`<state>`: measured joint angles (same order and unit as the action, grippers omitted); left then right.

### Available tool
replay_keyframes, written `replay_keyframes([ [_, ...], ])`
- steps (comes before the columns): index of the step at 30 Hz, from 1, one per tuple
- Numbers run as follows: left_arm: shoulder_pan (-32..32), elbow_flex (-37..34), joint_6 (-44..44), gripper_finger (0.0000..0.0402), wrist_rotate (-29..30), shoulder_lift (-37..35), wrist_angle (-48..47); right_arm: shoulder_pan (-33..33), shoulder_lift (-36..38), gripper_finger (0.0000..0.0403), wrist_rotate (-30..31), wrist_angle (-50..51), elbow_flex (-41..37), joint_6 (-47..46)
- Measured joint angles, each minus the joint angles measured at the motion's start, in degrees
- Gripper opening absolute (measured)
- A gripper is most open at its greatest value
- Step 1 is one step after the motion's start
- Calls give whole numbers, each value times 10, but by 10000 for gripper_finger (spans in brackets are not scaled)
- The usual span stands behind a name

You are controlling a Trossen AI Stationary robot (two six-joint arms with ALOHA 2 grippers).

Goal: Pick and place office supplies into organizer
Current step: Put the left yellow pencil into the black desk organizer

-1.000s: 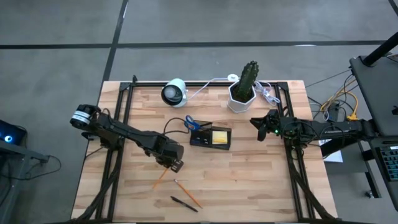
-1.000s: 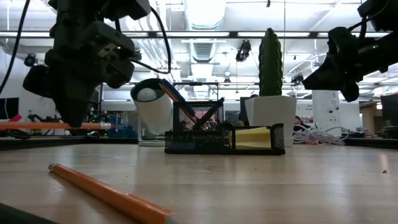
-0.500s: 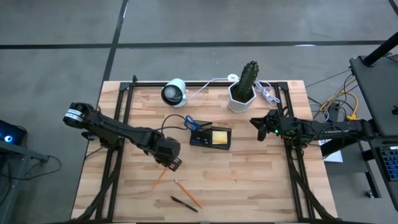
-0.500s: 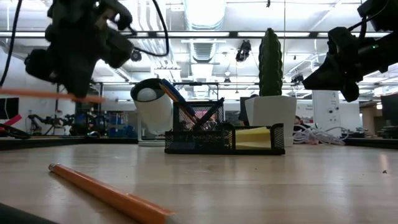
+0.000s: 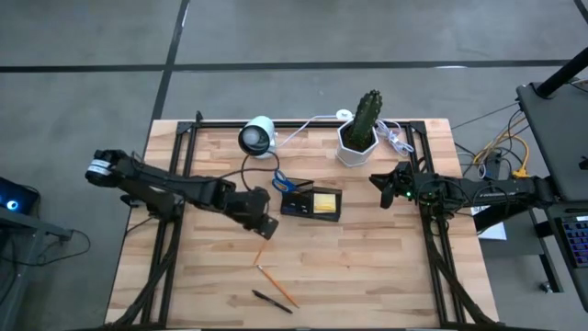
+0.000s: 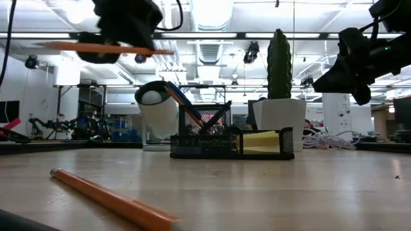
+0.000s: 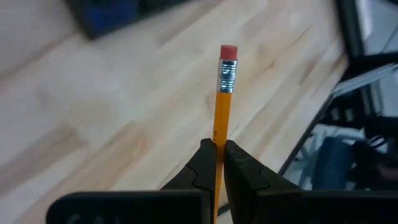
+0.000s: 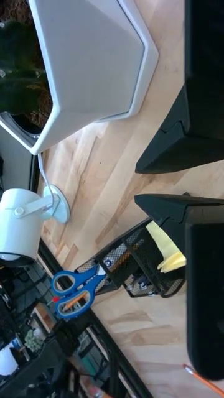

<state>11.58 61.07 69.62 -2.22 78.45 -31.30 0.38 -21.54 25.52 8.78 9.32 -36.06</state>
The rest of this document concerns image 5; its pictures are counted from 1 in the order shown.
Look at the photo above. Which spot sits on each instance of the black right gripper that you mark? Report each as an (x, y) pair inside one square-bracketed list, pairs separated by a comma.
[(399, 184)]

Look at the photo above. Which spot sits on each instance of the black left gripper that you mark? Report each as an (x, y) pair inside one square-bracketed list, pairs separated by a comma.
[(250, 207)]

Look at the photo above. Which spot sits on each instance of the orange pencil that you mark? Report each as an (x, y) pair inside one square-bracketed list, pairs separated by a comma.
[(278, 287), (259, 254)]

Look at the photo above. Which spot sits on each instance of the black mesh desk organizer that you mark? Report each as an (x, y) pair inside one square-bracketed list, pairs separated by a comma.
[(305, 217)]

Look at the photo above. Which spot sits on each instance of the yellow sticky note pad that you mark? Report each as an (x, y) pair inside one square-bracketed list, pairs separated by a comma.
[(324, 203)]

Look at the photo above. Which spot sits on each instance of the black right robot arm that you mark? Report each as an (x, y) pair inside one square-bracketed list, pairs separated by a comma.
[(487, 195)]

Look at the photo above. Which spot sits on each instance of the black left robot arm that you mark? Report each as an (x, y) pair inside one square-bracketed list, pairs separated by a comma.
[(161, 184)]

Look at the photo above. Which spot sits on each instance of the white hexagonal plant pot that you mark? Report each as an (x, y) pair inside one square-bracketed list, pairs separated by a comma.
[(356, 158)]

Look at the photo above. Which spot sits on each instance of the green cactus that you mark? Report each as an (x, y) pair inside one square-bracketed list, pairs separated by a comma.
[(367, 115)]

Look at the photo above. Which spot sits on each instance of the black pen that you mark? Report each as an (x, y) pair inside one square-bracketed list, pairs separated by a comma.
[(272, 301)]

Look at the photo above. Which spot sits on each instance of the black power adapter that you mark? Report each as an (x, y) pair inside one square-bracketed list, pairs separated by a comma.
[(494, 167)]

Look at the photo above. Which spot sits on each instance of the black desk support beam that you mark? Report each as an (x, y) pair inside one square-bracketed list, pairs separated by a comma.
[(491, 220)]

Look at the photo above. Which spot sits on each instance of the white paper sheet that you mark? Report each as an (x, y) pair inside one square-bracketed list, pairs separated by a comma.
[(494, 232)]

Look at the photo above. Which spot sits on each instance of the black desk top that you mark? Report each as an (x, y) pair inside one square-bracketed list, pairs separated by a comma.
[(560, 138)]

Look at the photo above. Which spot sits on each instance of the black keyboard shelf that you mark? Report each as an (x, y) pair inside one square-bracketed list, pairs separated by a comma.
[(565, 208)]

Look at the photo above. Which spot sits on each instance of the grey desk caster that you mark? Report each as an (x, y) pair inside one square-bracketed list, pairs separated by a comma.
[(546, 288)]

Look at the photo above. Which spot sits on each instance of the backlit computer keyboard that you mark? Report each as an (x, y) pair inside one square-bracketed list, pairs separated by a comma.
[(576, 239)]

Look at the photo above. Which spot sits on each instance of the black round pole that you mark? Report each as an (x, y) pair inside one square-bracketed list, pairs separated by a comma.
[(562, 73)]

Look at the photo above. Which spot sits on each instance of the grey metal side table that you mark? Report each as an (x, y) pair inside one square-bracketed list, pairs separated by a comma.
[(32, 225)]

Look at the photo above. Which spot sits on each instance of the black computer with blue light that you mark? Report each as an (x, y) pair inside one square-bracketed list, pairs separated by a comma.
[(14, 204)]

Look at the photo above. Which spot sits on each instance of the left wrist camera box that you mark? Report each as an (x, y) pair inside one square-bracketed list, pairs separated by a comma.
[(268, 227)]

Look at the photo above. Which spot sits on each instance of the white security camera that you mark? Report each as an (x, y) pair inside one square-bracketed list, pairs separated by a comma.
[(264, 133)]

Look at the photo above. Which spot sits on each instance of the black aluminium table frame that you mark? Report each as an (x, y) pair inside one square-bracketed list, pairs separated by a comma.
[(220, 124)]

